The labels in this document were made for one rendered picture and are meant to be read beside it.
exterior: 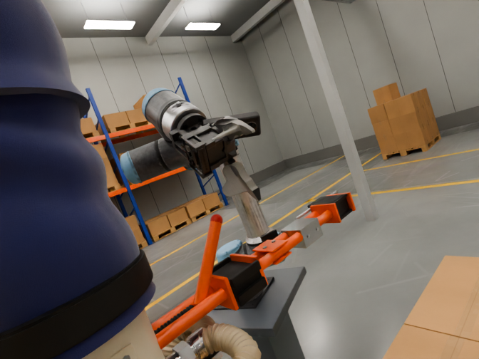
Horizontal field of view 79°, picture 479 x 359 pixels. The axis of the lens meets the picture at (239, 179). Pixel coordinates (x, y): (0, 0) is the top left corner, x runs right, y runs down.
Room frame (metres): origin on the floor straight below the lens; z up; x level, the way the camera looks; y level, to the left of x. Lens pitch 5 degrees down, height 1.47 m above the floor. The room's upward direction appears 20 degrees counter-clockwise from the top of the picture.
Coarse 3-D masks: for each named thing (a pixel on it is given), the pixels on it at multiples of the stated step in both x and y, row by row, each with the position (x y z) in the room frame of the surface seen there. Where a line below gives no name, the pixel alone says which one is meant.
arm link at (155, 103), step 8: (160, 88) 0.70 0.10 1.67; (152, 96) 0.67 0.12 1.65; (160, 96) 0.66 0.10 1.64; (168, 96) 0.65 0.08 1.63; (176, 96) 0.66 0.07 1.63; (144, 104) 0.69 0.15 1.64; (152, 104) 0.66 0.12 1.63; (160, 104) 0.64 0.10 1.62; (168, 104) 0.63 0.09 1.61; (144, 112) 0.69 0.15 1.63; (152, 112) 0.66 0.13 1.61; (160, 112) 0.63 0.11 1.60; (152, 120) 0.67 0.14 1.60; (160, 120) 0.63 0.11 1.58; (160, 128) 0.64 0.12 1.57
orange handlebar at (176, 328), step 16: (320, 224) 0.66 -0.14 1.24; (272, 240) 0.60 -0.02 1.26; (288, 240) 0.59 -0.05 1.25; (272, 256) 0.55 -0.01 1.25; (192, 304) 0.48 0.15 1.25; (208, 304) 0.45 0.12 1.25; (160, 320) 0.45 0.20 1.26; (176, 320) 0.43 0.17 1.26; (192, 320) 0.43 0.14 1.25; (160, 336) 0.40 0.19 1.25; (176, 336) 0.41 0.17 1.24
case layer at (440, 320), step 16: (448, 256) 1.49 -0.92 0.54; (464, 256) 1.44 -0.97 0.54; (448, 272) 1.36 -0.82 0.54; (464, 272) 1.32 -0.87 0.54; (432, 288) 1.29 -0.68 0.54; (448, 288) 1.25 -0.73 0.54; (464, 288) 1.22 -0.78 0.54; (416, 304) 1.23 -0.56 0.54; (432, 304) 1.20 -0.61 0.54; (448, 304) 1.16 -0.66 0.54; (464, 304) 1.13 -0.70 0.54; (416, 320) 1.14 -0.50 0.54; (432, 320) 1.11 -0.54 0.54; (448, 320) 1.08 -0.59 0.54; (464, 320) 1.06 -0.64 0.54; (400, 336) 1.09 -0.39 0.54; (416, 336) 1.06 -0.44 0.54; (432, 336) 1.04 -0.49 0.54; (448, 336) 1.01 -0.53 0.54; (464, 336) 0.99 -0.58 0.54; (400, 352) 1.02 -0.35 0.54; (416, 352) 0.99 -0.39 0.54; (432, 352) 0.97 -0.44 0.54; (448, 352) 0.95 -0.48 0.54; (464, 352) 0.93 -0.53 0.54
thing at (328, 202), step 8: (320, 200) 0.76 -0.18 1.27; (328, 200) 0.73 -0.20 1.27; (336, 200) 0.70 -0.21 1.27; (344, 200) 0.73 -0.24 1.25; (352, 200) 0.73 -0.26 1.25; (312, 208) 0.74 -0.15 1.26; (320, 208) 0.72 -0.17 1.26; (328, 208) 0.70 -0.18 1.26; (336, 208) 0.69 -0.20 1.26; (344, 208) 0.73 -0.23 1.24; (352, 208) 0.73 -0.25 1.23; (336, 216) 0.69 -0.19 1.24; (344, 216) 0.71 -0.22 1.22
